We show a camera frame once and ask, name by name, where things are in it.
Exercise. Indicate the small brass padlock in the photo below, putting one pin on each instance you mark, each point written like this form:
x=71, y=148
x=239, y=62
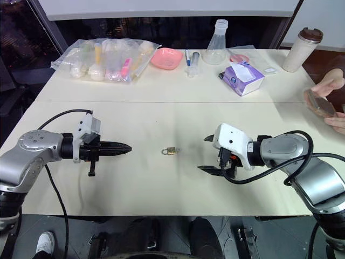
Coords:
x=170, y=151

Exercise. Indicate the clear conical flask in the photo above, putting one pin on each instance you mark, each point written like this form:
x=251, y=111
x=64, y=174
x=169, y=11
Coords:
x=214, y=52

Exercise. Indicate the clear flat plastic bag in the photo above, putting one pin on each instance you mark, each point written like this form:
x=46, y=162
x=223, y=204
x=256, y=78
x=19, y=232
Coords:
x=262, y=58

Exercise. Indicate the small white label card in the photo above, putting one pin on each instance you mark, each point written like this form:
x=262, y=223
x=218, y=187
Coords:
x=270, y=70

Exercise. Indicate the white board panel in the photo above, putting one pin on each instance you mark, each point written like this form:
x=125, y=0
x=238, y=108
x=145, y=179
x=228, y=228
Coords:
x=167, y=9

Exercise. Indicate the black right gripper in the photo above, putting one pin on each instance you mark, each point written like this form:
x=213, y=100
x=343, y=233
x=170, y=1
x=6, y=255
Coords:
x=229, y=166

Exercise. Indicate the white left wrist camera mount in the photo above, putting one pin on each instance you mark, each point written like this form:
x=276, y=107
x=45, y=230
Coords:
x=81, y=129

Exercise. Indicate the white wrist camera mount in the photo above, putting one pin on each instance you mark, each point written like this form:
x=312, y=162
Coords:
x=231, y=137
x=81, y=129

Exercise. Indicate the yellow tube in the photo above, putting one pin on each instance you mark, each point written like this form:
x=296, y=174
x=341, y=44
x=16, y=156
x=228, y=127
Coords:
x=98, y=54

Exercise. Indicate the pink petri dish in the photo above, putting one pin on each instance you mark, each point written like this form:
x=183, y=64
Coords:
x=239, y=57

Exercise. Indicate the small black clip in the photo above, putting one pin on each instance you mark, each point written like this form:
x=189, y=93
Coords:
x=221, y=75

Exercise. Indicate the brown smartphone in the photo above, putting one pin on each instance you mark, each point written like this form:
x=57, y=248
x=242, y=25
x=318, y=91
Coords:
x=320, y=103

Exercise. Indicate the person's right hand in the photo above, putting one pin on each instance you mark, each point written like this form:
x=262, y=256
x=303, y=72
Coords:
x=332, y=79

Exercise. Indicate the pink plastic dish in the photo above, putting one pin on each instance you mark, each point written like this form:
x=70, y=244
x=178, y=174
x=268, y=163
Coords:
x=166, y=58

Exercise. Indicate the clear plastic syringe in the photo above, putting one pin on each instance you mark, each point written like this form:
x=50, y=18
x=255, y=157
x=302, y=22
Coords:
x=196, y=60

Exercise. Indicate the pink highlighter marker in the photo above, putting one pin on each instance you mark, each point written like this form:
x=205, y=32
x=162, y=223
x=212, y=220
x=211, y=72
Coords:
x=125, y=67

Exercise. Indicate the beige tumbler with brown lid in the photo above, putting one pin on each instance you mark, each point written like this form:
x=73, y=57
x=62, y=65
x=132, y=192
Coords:
x=300, y=52

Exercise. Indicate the purple tissue box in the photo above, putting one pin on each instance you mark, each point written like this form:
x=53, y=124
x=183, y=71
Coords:
x=244, y=79

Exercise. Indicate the dark metal frame post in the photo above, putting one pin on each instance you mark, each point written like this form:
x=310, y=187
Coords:
x=287, y=25
x=49, y=25

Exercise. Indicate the blue white pen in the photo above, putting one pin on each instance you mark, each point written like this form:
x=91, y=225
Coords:
x=187, y=58

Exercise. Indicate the white round ball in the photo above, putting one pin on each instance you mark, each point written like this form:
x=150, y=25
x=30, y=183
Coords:
x=96, y=71

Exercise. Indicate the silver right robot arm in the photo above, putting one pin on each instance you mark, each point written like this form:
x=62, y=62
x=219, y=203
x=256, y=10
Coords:
x=283, y=147

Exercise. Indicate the white sneaker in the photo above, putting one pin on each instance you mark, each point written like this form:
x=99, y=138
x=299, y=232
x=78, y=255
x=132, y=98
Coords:
x=45, y=241

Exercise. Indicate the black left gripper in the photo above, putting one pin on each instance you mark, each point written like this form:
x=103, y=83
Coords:
x=90, y=151

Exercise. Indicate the person's left hand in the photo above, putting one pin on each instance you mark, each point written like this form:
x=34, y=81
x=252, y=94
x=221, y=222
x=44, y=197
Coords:
x=337, y=122

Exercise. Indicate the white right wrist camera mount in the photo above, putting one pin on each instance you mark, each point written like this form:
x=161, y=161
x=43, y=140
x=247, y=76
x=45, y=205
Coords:
x=231, y=137

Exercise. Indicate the dark rounded shape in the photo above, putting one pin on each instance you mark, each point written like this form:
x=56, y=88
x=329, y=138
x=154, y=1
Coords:
x=206, y=237

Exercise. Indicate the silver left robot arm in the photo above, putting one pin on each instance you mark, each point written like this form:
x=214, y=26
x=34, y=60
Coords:
x=32, y=151

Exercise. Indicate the clear plastic zip bag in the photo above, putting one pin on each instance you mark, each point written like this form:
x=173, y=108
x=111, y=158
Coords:
x=81, y=58

